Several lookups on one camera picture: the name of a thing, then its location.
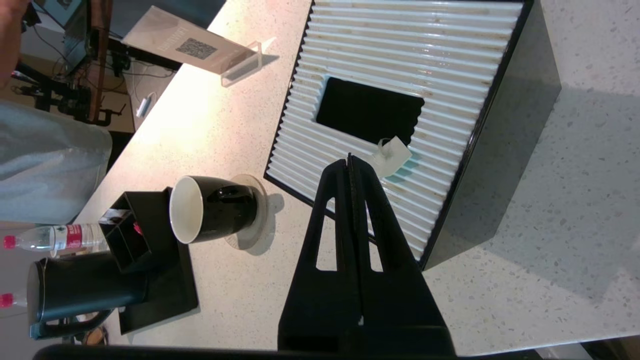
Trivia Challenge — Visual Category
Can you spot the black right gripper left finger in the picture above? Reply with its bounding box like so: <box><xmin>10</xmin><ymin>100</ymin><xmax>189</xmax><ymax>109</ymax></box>
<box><xmin>278</xmin><ymin>154</ymin><xmax>362</xmax><ymax>352</ymax></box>

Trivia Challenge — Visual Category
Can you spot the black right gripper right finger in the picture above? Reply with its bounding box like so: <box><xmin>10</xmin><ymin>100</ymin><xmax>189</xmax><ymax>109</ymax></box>
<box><xmin>351</xmin><ymin>154</ymin><xmax>457</xmax><ymax>357</ymax></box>

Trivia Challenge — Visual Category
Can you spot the white paper scrap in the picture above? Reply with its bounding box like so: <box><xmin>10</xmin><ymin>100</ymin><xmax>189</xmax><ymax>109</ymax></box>
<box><xmin>371</xmin><ymin>135</ymin><xmax>414</xmax><ymax>179</ymax></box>

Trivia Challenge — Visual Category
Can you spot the black electric kettle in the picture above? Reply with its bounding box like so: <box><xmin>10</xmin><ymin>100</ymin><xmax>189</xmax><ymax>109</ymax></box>
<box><xmin>26</xmin><ymin>250</ymin><xmax>150</xmax><ymax>341</ymax></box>

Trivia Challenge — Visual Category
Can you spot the round translucent coaster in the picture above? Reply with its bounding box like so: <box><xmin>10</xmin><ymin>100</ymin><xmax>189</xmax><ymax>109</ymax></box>
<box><xmin>224</xmin><ymin>173</ymin><xmax>269</xmax><ymax>251</ymax></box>

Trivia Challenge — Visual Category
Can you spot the black mug white inside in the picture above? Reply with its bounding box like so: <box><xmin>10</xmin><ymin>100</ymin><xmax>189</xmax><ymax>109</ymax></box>
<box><xmin>169</xmin><ymin>175</ymin><xmax>259</xmax><ymax>245</ymax></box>

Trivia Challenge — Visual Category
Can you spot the black serving tray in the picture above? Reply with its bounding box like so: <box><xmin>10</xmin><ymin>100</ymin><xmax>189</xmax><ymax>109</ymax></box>
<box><xmin>118</xmin><ymin>187</ymin><xmax>200</xmax><ymax>335</ymax></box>

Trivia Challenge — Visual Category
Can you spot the black compartment organizer box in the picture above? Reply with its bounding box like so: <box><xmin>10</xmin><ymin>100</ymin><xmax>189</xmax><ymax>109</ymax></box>
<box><xmin>98</xmin><ymin>187</ymin><xmax>174</xmax><ymax>274</ymax></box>

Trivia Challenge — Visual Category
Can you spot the black tissue box white top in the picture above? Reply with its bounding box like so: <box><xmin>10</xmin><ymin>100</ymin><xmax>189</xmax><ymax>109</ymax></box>
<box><xmin>264</xmin><ymin>0</ymin><xmax>562</xmax><ymax>271</ymax></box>

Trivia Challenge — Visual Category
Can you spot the QR code sign stand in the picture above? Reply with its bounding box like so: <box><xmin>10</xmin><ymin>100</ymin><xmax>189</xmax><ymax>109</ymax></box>
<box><xmin>121</xmin><ymin>5</ymin><xmax>264</xmax><ymax>89</ymax></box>

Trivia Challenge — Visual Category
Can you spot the person in grey t-shirt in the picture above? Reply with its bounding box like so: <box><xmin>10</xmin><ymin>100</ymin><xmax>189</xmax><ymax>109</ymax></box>
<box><xmin>0</xmin><ymin>0</ymin><xmax>114</xmax><ymax>225</ymax></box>

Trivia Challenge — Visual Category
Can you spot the open laptop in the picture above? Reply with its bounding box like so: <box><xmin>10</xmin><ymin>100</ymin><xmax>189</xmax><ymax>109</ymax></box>
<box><xmin>35</xmin><ymin>0</ymin><xmax>92</xmax><ymax>76</ymax></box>

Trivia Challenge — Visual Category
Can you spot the white plug cable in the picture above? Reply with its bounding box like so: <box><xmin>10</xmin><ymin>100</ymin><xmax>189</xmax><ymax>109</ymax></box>
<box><xmin>136</xmin><ymin>91</ymin><xmax>158</xmax><ymax>119</ymax></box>

